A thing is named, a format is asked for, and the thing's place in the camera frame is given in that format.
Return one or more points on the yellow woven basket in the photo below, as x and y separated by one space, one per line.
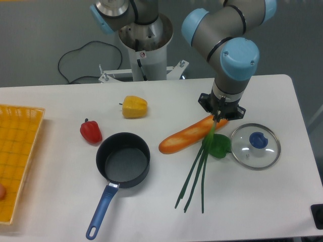
20 126

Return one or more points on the black pot blue handle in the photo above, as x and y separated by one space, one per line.
123 159

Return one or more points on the black object at table edge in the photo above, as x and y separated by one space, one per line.
317 213

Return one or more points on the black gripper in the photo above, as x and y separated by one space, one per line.
220 108

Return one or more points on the baguette bread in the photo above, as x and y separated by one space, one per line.
186 137

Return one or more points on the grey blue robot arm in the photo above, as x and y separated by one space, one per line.
217 37

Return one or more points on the green onion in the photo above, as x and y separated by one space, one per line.
200 162

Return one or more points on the glass pot lid blue knob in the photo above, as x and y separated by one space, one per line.
255 146

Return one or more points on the green bell pepper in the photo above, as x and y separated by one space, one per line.
218 147

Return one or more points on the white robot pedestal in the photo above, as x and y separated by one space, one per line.
147 50

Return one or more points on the yellow bell pepper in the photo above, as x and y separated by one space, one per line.
134 107

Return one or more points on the red bell pepper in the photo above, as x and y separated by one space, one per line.
90 131

